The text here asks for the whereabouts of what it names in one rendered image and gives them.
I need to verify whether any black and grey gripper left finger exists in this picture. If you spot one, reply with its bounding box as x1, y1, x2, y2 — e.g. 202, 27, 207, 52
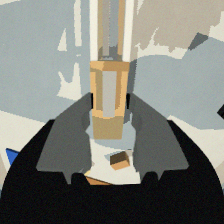
0, 92, 93, 224

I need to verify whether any blue flat rectangular slab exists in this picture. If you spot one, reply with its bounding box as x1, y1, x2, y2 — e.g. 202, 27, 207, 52
6, 148, 19, 166

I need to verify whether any small tan wooden block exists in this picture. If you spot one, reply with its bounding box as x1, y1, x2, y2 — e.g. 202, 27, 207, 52
110, 151, 130, 170

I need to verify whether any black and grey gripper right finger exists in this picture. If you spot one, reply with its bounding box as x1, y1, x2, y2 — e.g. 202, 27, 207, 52
126, 93, 224, 223

